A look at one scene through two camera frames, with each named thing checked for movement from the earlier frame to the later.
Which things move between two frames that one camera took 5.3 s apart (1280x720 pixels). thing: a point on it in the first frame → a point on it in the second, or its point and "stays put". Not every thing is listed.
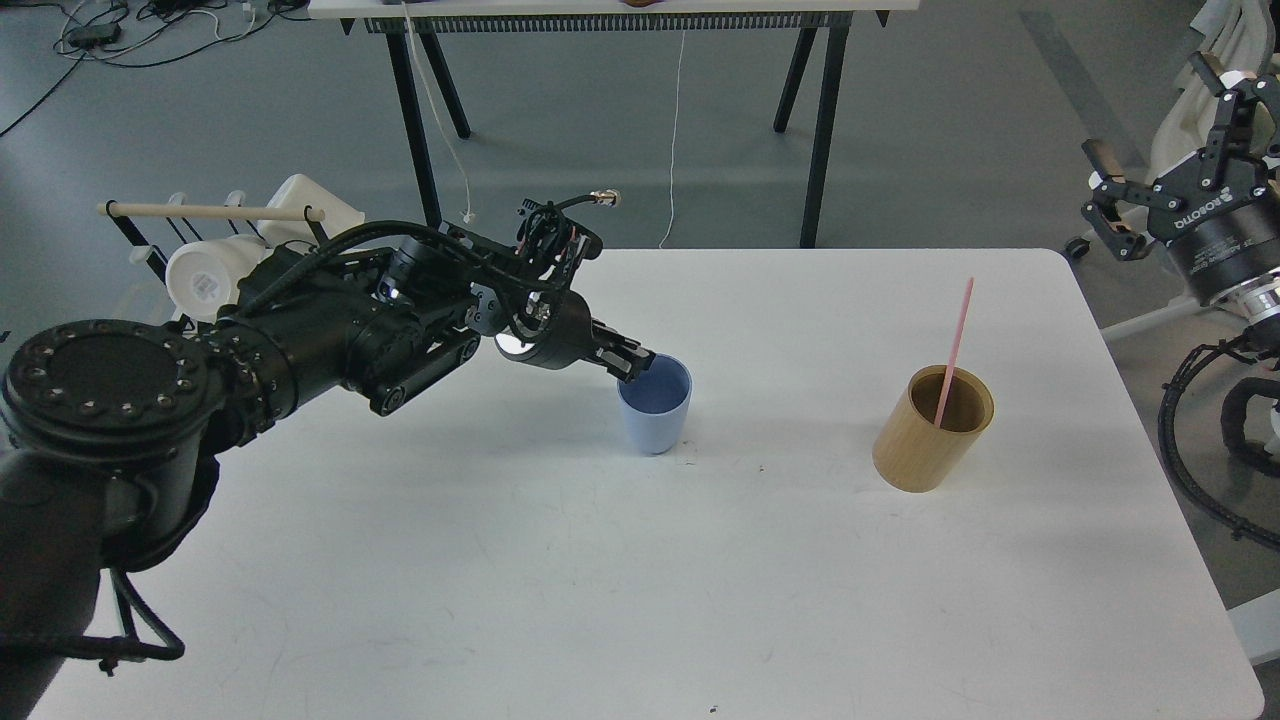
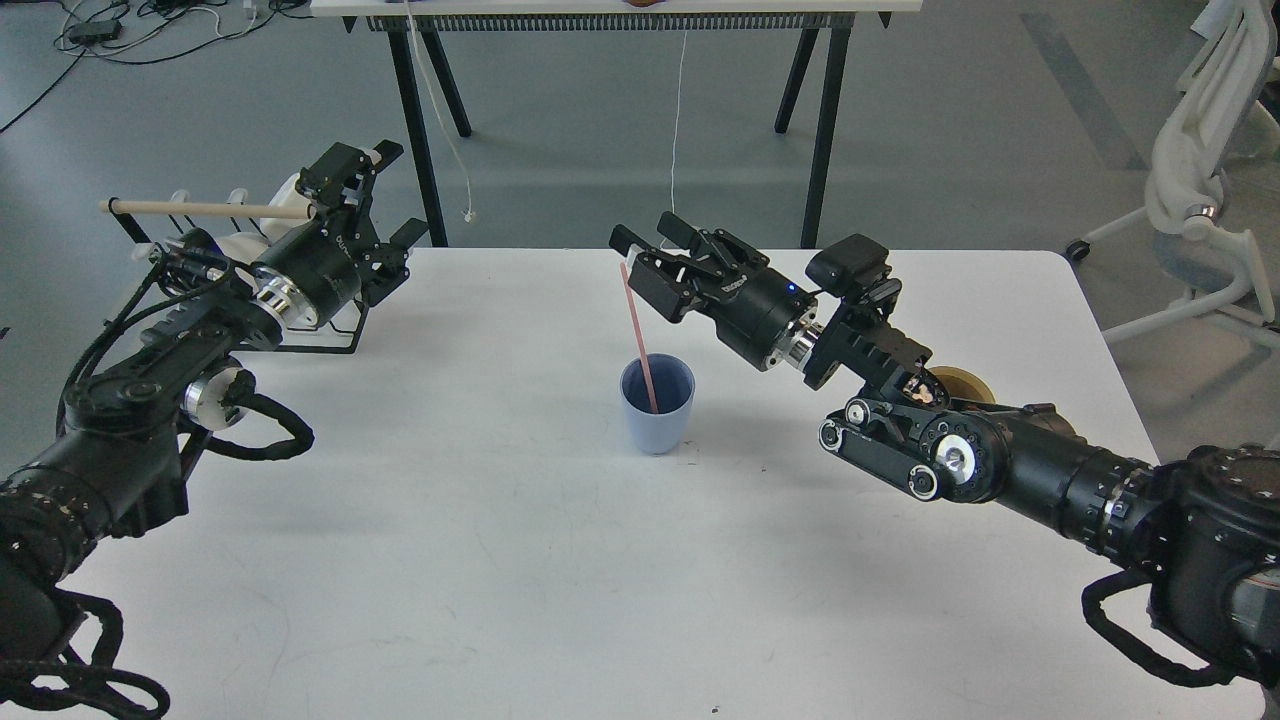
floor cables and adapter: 111,32 stays put
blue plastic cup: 655,405 stays put
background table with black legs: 403,20 stays put
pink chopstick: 954,355 → 649,382
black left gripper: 555,330 → 309,276
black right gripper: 1218,213 → 768,317
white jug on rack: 300,192 stays put
